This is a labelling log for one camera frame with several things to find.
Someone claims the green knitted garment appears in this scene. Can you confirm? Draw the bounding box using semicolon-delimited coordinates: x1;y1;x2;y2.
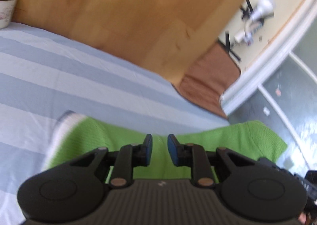
42;112;287;179

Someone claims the white enamel mug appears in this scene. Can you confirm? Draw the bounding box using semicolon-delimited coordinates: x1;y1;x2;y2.
0;0;18;29

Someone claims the wood-pattern vinyl sheet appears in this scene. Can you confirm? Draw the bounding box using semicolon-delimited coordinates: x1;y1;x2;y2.
13;0;244;83

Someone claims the white window frame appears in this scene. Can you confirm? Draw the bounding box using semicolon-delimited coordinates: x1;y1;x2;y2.
223;0;316;174

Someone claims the striped blue bed sheet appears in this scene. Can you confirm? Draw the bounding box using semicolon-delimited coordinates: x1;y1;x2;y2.
1;23;228;224

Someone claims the white bulb lamp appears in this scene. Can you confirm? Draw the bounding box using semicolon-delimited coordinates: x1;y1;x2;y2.
249;0;275;22

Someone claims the brown seat cushion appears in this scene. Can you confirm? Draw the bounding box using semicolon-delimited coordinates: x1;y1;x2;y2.
173;42;241;119

